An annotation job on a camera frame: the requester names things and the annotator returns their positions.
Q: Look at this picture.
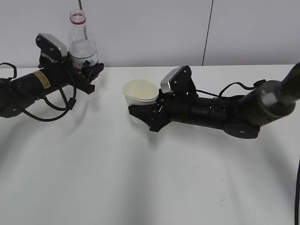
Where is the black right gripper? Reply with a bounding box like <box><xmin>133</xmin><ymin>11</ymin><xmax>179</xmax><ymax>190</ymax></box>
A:
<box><xmin>128</xmin><ymin>90</ymin><xmax>199</xmax><ymax>132</ymax></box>

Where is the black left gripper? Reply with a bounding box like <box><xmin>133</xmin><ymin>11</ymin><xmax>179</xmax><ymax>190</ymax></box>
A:
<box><xmin>38</xmin><ymin>56</ymin><xmax>105</xmax><ymax>95</ymax></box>

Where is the white paper cup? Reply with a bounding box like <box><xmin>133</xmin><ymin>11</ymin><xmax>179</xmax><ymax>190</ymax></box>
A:
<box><xmin>122</xmin><ymin>79</ymin><xmax>159</xmax><ymax>124</ymax></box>

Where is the clear Nongfu Spring water bottle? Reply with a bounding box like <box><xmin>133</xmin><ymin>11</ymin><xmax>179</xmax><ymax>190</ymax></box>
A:
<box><xmin>68</xmin><ymin>9</ymin><xmax>99</xmax><ymax>73</ymax></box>

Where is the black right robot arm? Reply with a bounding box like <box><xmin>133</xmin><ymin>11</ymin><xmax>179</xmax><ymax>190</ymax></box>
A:
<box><xmin>128</xmin><ymin>64</ymin><xmax>300</xmax><ymax>139</ymax></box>

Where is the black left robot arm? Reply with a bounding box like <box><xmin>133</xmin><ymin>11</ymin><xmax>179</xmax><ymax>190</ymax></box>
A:
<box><xmin>0</xmin><ymin>56</ymin><xmax>104</xmax><ymax>122</ymax></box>

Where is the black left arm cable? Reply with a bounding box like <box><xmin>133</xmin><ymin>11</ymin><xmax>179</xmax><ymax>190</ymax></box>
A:
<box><xmin>0</xmin><ymin>62</ymin><xmax>78</xmax><ymax>122</ymax></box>

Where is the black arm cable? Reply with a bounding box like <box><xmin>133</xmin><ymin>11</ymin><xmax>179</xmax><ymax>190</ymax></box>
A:
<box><xmin>194</xmin><ymin>79</ymin><xmax>267</xmax><ymax>98</ymax></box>
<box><xmin>0</xmin><ymin>62</ymin><xmax>78</xmax><ymax>122</ymax></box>

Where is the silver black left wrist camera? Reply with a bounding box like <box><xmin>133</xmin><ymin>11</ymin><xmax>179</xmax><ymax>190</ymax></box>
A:
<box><xmin>36</xmin><ymin>33</ymin><xmax>68</xmax><ymax>63</ymax></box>

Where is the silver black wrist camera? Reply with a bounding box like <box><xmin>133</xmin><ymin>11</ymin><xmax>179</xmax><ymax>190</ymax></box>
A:
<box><xmin>36</xmin><ymin>33</ymin><xmax>68</xmax><ymax>63</ymax></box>
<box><xmin>160</xmin><ymin>66</ymin><xmax>196</xmax><ymax>94</ymax></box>

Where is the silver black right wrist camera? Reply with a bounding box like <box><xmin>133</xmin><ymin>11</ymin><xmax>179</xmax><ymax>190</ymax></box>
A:
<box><xmin>160</xmin><ymin>66</ymin><xmax>196</xmax><ymax>94</ymax></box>

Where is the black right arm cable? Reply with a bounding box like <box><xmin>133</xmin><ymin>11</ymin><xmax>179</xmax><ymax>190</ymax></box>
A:
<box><xmin>194</xmin><ymin>79</ymin><xmax>267</xmax><ymax>98</ymax></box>

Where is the thick black hanging cable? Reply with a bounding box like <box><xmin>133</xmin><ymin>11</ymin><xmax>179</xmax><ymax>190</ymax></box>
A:
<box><xmin>292</xmin><ymin>157</ymin><xmax>300</xmax><ymax>225</ymax></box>

